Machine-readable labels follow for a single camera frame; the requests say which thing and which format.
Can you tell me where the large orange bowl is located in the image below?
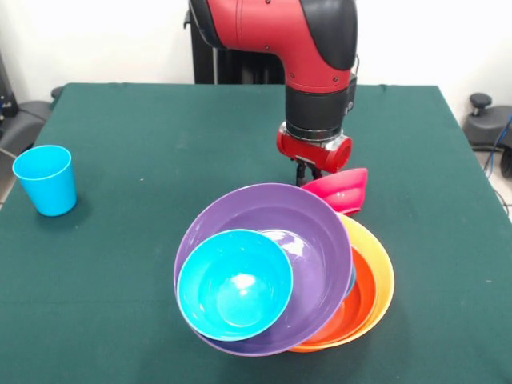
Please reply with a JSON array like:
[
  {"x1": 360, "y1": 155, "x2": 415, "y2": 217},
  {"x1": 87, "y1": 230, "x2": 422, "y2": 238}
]
[{"x1": 286, "y1": 212, "x2": 395, "y2": 354}]

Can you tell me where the black hanging cable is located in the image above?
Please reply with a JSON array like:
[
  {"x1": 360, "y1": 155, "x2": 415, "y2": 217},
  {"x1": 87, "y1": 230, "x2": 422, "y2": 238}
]
[{"x1": 346, "y1": 48, "x2": 361, "y2": 84}]

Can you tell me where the pink bowl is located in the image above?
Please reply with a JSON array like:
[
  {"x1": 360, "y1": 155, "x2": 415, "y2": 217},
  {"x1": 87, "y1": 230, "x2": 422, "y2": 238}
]
[{"x1": 302, "y1": 167, "x2": 370, "y2": 218}]

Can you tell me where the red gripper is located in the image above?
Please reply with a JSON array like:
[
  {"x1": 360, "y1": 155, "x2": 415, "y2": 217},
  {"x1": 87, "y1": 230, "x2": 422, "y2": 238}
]
[{"x1": 277, "y1": 122, "x2": 354, "y2": 187}]

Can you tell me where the purple bowl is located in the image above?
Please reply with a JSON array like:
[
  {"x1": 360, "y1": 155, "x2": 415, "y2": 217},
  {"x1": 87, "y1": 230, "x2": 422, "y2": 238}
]
[{"x1": 174, "y1": 183, "x2": 354, "y2": 357}]

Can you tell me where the black office chair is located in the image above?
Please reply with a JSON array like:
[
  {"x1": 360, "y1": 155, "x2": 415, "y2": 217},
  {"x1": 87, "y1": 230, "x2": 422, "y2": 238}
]
[
  {"x1": 466, "y1": 94, "x2": 512, "y2": 153},
  {"x1": 0, "y1": 54, "x2": 65, "y2": 157}
]

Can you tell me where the dark green tablecloth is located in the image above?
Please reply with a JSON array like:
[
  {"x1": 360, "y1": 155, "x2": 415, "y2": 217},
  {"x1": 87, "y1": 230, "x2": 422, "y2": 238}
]
[{"x1": 0, "y1": 83, "x2": 512, "y2": 384}]

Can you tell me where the red-orange bowl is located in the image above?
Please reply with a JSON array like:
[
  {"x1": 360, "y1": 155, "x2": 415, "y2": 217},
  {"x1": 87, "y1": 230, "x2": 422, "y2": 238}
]
[{"x1": 304, "y1": 246, "x2": 378, "y2": 347}]

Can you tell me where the large blue bowl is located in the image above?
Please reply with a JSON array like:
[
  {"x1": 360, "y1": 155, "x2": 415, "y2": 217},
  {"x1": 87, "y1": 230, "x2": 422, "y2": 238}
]
[{"x1": 344, "y1": 260, "x2": 358, "y2": 298}]

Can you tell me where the small light blue bowl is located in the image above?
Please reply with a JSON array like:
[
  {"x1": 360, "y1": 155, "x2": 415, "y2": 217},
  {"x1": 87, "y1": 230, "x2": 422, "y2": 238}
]
[{"x1": 177, "y1": 229, "x2": 294, "y2": 342}]

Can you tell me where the blue cup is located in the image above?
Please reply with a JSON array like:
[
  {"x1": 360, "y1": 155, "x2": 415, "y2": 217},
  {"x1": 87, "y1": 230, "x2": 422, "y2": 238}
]
[{"x1": 12, "y1": 145, "x2": 78, "y2": 218}]

